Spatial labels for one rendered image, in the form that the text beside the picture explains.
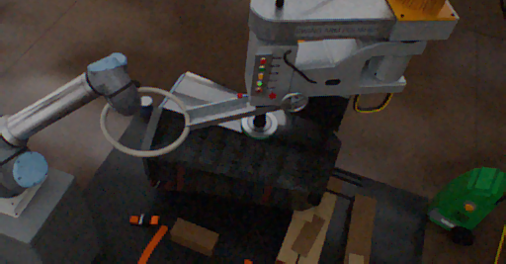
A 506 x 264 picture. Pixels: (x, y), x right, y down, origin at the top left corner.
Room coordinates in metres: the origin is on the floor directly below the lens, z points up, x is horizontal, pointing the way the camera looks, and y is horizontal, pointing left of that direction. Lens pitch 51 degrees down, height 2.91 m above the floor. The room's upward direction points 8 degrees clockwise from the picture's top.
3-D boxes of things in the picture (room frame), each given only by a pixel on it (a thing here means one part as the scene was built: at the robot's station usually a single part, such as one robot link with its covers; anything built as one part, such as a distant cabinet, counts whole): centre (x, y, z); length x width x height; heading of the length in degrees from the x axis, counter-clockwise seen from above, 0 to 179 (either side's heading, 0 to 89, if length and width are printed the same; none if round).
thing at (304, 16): (1.78, -0.38, 1.62); 0.96 x 0.25 x 0.17; 105
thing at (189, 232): (1.26, 0.27, 0.07); 0.30 x 0.12 x 0.12; 75
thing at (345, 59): (1.78, -0.43, 1.30); 0.74 x 0.23 x 0.49; 105
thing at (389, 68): (1.86, -0.68, 1.34); 0.19 x 0.19 x 0.20
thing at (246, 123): (1.69, -0.04, 0.84); 0.21 x 0.21 x 0.01
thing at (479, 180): (1.73, -1.58, 0.43); 0.35 x 0.35 x 0.87; 62
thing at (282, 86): (1.71, -0.12, 1.32); 0.36 x 0.22 x 0.45; 105
